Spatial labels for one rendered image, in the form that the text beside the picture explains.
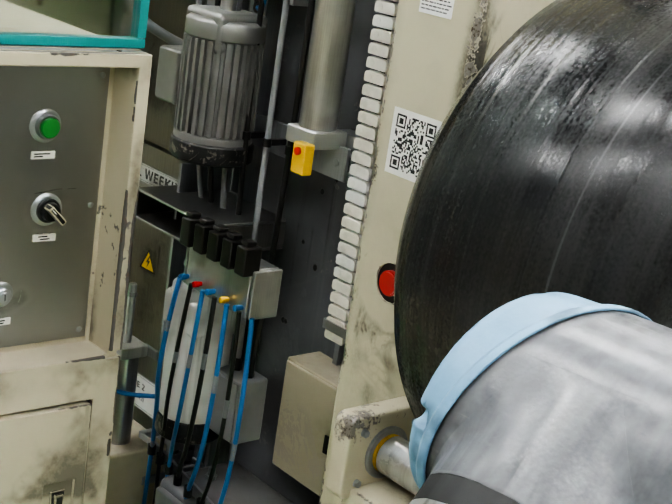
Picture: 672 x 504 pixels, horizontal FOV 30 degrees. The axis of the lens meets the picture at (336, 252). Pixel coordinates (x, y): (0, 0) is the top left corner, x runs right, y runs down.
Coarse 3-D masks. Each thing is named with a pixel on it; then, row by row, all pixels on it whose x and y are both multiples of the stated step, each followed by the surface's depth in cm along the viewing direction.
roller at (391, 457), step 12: (384, 444) 136; (396, 444) 135; (408, 444) 135; (384, 456) 135; (396, 456) 134; (408, 456) 133; (384, 468) 135; (396, 468) 133; (408, 468) 132; (396, 480) 134; (408, 480) 132
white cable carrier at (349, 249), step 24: (384, 0) 142; (384, 24) 142; (384, 48) 142; (384, 72) 145; (360, 120) 146; (360, 144) 146; (360, 168) 147; (360, 192) 150; (360, 216) 147; (360, 240) 148; (336, 288) 152; (336, 312) 152; (336, 336) 152
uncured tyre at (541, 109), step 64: (576, 0) 115; (640, 0) 112; (512, 64) 111; (576, 64) 107; (640, 64) 104; (448, 128) 112; (512, 128) 107; (576, 128) 103; (640, 128) 100; (448, 192) 110; (512, 192) 105; (576, 192) 101; (640, 192) 98; (448, 256) 109; (512, 256) 104; (576, 256) 100; (640, 256) 98; (448, 320) 110
